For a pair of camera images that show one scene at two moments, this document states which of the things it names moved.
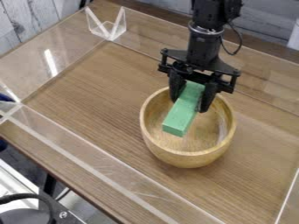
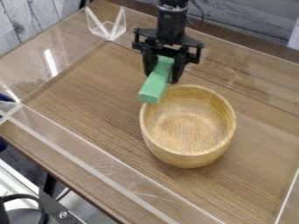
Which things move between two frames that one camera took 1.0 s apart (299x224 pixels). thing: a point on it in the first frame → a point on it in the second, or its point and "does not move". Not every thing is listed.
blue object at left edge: [4, 97] does not move
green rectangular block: [183, 112] → [153, 89]
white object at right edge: [293, 41] does not move
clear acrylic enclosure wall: [165, 118] does not move
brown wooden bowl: [205, 140] does not move
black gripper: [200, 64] → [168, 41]
